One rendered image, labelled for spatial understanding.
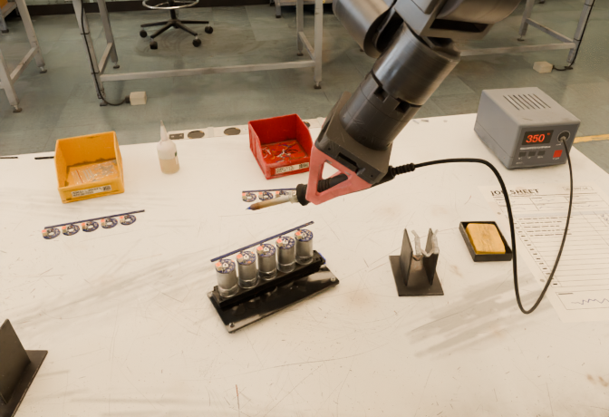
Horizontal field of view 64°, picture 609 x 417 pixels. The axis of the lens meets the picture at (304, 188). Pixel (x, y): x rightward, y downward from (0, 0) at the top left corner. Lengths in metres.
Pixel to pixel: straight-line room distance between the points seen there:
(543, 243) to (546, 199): 0.12
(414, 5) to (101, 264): 0.55
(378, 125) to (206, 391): 0.34
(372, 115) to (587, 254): 0.48
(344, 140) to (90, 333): 0.40
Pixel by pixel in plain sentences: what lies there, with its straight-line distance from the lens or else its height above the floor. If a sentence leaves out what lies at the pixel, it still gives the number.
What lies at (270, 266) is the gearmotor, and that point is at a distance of 0.63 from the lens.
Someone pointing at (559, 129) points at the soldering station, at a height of 0.83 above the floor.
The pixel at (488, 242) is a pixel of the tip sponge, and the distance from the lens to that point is 0.75.
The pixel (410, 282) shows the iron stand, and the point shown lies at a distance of 0.68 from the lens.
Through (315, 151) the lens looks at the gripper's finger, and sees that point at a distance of 0.45.
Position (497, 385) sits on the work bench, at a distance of 0.61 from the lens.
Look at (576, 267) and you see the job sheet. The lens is 0.79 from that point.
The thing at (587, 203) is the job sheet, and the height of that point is 0.75.
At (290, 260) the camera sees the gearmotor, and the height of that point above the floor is 0.79.
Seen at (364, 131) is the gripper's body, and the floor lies 1.02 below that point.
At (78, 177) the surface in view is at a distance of 0.95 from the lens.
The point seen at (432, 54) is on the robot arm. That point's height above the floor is 1.10.
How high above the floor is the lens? 1.23
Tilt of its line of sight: 35 degrees down
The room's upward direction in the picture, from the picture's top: straight up
